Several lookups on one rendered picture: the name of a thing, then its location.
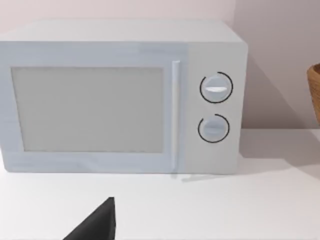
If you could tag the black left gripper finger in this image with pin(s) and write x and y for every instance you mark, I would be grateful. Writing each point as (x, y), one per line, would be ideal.
(100, 222)

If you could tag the microwave oven door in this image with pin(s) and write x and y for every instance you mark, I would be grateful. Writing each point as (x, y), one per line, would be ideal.
(87, 110)

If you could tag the pale microwave oven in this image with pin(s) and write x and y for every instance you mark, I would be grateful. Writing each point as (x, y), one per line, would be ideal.
(212, 150)

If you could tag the small microwave knob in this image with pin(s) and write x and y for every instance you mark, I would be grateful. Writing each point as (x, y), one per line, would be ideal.
(213, 128)

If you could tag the large microwave knob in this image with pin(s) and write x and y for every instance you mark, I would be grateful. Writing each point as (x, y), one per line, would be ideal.
(216, 87)

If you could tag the woven brown basket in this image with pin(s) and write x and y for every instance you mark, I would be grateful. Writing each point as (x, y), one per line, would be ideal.
(315, 92)

